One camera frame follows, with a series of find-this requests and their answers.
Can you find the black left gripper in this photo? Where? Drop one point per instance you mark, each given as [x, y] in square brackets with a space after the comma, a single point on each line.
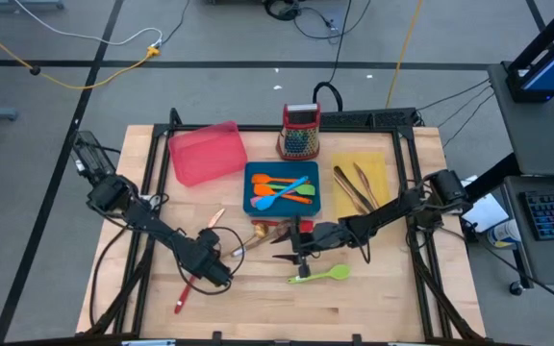
[202, 245]

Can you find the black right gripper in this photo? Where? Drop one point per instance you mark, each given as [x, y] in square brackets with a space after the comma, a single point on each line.
[330, 238]

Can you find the dark wooden spoon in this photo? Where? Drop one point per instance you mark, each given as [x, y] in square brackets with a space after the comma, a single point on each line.
[283, 227]

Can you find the blue silicone spatula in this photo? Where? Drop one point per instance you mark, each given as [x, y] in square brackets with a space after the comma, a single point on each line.
[263, 202]

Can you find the pink silicone spatula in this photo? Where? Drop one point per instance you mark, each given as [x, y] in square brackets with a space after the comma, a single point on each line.
[252, 202]

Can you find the red silicone spoon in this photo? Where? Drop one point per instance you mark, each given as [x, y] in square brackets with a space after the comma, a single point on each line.
[181, 300]

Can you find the green silicone spatula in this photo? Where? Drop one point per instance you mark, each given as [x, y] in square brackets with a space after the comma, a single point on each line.
[307, 189]

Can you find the orange silicone spatula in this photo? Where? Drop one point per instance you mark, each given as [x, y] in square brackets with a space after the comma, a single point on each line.
[262, 190]
[260, 179]

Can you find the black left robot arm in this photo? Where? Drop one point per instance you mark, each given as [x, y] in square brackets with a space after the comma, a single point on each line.
[113, 197]

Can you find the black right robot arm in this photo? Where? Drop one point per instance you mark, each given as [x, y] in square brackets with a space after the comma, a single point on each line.
[402, 211]

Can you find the blue plastic bin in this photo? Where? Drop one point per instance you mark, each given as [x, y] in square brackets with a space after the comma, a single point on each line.
[306, 209]

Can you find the green silicone spoon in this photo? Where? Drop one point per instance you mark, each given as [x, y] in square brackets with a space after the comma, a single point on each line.
[337, 272]

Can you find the pink plastic bin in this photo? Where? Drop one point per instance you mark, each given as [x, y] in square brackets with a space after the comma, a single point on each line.
[207, 154]

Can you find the red-trimmed steel box grater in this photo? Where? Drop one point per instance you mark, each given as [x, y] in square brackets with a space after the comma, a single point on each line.
[298, 144]

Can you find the yellow plastic bin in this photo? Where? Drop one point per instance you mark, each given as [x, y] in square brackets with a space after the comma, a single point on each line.
[378, 161]

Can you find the white paper pad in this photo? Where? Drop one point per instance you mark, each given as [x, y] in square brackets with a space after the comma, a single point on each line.
[491, 216]

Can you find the white canister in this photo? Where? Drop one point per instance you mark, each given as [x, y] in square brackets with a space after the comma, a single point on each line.
[503, 233]

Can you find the black caster wheel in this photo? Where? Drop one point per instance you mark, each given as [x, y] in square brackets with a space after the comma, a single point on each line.
[515, 288]

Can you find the grey desk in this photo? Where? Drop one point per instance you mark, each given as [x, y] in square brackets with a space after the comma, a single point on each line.
[546, 264]
[536, 139]

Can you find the black aluminium table frame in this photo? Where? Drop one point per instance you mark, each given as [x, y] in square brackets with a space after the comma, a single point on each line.
[258, 128]

